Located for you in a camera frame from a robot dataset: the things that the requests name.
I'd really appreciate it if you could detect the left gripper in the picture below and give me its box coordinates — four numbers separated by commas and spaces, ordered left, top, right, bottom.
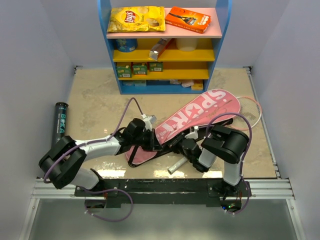
132, 129, 163, 152

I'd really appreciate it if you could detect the white cup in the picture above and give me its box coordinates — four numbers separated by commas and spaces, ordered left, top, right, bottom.
176, 38, 198, 52

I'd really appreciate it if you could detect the pink racket bag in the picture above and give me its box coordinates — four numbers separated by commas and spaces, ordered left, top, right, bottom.
125, 89, 241, 167

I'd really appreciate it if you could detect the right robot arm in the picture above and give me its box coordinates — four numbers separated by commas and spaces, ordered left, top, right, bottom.
168, 125, 251, 197

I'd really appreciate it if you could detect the yellow soap packet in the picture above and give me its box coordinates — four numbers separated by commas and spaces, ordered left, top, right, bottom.
191, 82, 204, 91

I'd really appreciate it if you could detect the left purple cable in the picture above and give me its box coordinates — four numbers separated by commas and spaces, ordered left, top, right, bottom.
42, 97, 146, 185

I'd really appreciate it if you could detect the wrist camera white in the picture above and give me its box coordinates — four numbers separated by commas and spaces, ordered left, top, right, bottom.
185, 126, 199, 140
141, 113, 157, 131

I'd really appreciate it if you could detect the orange razor box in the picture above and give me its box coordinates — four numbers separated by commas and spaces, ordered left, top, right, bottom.
165, 6, 211, 34

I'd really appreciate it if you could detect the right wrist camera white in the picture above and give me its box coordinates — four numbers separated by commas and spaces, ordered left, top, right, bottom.
185, 126, 199, 140

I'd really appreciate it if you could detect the blue shelf unit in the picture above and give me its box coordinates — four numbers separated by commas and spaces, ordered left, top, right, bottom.
97, 0, 232, 94

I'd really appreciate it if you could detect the silver orange carton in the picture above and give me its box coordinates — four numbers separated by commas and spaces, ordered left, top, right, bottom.
148, 38, 174, 61

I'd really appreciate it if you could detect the green box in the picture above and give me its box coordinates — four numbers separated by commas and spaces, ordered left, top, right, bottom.
132, 62, 148, 76
148, 62, 164, 72
116, 62, 132, 78

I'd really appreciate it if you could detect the green box right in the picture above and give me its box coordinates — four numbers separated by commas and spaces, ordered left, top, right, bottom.
148, 62, 164, 72

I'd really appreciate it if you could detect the black shuttlecock tube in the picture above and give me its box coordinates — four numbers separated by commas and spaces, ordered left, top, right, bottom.
51, 102, 69, 147

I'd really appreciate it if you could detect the pink soap packet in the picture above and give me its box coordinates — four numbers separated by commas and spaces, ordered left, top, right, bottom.
180, 79, 194, 88

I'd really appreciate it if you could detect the purple cable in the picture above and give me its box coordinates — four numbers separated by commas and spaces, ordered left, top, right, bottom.
42, 97, 146, 185
204, 112, 253, 178

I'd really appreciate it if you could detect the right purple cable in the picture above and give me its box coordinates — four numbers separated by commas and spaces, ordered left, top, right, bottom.
204, 112, 253, 178

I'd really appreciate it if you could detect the blue round can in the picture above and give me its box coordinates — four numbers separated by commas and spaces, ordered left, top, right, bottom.
115, 38, 138, 53

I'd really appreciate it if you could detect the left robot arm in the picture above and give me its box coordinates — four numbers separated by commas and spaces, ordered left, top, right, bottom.
38, 115, 162, 196

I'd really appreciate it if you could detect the yellow Lays chips bag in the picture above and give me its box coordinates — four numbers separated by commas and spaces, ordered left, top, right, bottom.
107, 6, 166, 33

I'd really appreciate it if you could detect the green box middle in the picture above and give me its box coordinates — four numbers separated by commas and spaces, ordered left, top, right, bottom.
132, 62, 148, 76

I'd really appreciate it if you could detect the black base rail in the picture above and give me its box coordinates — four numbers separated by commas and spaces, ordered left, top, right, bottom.
75, 178, 252, 209

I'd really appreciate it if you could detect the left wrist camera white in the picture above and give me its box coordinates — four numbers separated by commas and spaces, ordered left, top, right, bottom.
141, 113, 157, 131

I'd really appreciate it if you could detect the green box left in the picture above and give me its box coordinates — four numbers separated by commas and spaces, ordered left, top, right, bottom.
116, 62, 132, 78

